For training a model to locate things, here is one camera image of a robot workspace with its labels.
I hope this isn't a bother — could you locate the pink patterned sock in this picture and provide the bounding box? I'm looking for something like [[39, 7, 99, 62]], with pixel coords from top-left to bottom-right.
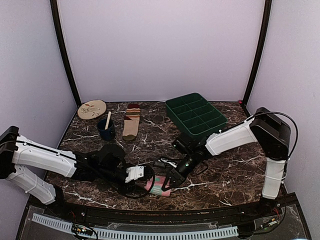
[[144, 175, 171, 197]]

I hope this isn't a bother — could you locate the wooden stick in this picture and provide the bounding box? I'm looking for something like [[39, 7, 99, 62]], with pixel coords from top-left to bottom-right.
[[104, 111, 112, 130]]

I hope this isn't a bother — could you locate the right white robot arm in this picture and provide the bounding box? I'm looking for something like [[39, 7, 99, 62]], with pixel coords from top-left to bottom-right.
[[161, 107, 297, 217]]

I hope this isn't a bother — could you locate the green compartment tray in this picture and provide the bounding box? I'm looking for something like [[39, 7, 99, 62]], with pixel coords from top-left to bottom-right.
[[165, 92, 228, 140]]

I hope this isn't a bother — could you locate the black front rail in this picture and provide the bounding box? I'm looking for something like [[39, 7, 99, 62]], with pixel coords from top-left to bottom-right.
[[41, 202, 284, 225]]

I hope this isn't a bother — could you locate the white slotted cable duct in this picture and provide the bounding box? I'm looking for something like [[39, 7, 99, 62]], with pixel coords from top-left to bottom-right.
[[31, 213, 239, 240]]

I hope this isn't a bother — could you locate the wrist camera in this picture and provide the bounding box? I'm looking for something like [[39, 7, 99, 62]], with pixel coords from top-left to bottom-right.
[[98, 144, 126, 169], [172, 132, 201, 155]]

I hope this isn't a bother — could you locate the left black frame post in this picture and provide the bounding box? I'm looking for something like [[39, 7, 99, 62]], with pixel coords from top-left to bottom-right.
[[49, 0, 82, 107]]

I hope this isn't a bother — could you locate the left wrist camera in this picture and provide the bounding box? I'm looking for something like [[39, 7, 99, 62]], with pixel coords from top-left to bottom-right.
[[98, 144, 126, 169]]

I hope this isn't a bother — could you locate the round beige embroidered coaster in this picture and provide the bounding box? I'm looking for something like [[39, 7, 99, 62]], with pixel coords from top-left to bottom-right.
[[77, 99, 107, 120]]

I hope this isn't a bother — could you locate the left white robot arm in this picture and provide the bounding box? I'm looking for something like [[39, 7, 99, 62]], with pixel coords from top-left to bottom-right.
[[0, 126, 156, 218]]

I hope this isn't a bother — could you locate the black frame post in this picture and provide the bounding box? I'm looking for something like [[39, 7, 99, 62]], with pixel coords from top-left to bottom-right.
[[49, 0, 82, 107], [242, 0, 273, 106]]

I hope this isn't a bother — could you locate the right black frame post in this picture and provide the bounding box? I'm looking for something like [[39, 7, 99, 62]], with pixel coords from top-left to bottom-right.
[[242, 0, 273, 106]]

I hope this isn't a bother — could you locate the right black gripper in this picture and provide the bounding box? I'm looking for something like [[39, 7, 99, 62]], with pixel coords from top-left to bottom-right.
[[162, 152, 199, 192]]

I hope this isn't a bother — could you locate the dark blue mug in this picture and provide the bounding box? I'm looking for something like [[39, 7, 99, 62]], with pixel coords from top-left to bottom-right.
[[97, 118, 116, 141]]

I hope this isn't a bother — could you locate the beige striped sock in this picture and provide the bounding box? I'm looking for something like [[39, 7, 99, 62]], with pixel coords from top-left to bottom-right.
[[122, 103, 141, 141]]

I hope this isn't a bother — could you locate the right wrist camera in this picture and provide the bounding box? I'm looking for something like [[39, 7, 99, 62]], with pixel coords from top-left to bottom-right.
[[172, 132, 201, 155]]

